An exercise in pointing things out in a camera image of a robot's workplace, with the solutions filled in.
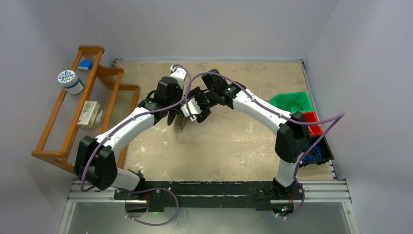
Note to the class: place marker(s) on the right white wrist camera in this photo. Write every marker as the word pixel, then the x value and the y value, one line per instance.
pixel 191 109

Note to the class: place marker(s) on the aluminium frame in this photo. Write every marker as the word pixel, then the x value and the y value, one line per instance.
pixel 314 191

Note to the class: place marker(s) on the black plastic bin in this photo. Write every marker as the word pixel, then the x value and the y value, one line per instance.
pixel 319 155

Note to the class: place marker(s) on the wooden rack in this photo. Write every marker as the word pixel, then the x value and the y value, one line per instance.
pixel 59 140

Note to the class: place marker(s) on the blue white round tin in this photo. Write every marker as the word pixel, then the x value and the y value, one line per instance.
pixel 69 80

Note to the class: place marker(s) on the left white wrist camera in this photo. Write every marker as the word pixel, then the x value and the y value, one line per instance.
pixel 179 74

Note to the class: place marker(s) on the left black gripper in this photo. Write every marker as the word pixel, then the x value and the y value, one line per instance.
pixel 179 97

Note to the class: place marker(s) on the black cable spool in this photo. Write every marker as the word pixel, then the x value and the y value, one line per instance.
pixel 179 122

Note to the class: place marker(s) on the blue white small box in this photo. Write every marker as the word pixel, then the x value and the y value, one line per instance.
pixel 85 65

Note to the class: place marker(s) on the white red carton box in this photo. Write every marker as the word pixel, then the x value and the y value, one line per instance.
pixel 88 114

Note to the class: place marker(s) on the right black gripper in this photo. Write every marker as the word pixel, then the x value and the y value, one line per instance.
pixel 202 107

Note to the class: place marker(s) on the red plastic bin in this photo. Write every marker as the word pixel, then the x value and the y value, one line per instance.
pixel 315 130

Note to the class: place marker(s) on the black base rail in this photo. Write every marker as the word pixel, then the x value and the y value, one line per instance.
pixel 258 195

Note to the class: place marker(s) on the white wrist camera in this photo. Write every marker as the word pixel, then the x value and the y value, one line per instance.
pixel 191 109
pixel 179 74

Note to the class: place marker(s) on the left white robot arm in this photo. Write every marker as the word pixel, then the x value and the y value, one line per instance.
pixel 95 162

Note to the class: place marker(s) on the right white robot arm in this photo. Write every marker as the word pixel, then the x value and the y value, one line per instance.
pixel 290 129

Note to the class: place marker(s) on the green plastic bin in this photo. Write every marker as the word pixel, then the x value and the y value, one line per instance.
pixel 293 102

